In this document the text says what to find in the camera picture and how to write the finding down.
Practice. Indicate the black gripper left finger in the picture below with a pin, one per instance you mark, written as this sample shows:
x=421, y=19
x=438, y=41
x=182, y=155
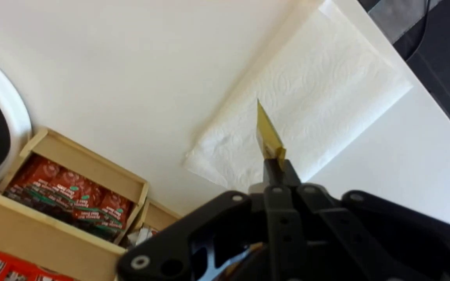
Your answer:
x=225, y=235

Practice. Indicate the white round cup holder base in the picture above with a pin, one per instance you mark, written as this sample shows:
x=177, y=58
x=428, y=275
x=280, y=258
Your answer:
x=14, y=119

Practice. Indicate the yellow sachet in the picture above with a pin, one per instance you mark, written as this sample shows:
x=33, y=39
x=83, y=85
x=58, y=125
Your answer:
x=267, y=133

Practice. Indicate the white sachet pile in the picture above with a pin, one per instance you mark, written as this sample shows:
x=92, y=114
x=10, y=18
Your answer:
x=141, y=236

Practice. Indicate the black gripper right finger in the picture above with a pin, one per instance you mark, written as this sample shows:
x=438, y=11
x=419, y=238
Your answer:
x=371, y=239

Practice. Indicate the bamboo shelf bin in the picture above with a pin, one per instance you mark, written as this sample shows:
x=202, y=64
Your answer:
x=89, y=166
x=160, y=216
x=42, y=235

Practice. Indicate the red sachet pile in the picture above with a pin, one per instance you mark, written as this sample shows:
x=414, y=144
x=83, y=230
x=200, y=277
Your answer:
x=16, y=266
x=63, y=195

